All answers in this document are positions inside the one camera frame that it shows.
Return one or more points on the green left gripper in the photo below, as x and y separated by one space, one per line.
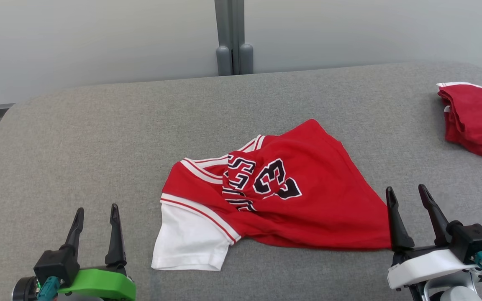
98 284

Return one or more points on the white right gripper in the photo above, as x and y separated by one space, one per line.
425 265

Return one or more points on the red shorts with white trim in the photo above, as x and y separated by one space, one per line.
479 121

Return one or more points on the grey double partition post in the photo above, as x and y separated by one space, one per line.
224 25

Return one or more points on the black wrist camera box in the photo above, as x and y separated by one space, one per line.
57 263
473 242

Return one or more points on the red basketball jersey white sleeves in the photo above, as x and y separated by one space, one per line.
316 200

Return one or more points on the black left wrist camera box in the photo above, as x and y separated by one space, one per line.
57 263

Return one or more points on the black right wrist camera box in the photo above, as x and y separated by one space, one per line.
473 242

